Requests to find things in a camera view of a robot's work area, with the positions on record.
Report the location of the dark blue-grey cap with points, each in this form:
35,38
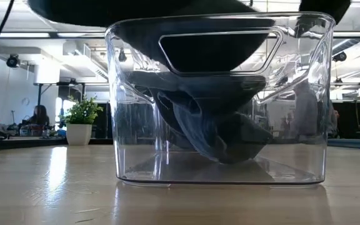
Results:
217,134

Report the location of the dark grey cap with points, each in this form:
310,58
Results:
180,47

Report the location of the clear plastic bin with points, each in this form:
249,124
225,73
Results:
130,162

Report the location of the green plant in white pot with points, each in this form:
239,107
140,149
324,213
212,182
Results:
79,125

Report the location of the person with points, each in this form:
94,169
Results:
39,116
305,109
333,123

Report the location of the long ceiling light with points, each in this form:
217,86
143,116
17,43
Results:
355,34
80,34
14,35

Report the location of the white ventilation duct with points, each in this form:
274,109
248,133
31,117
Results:
83,56

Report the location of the black ceiling camera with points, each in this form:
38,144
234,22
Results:
12,61
340,56

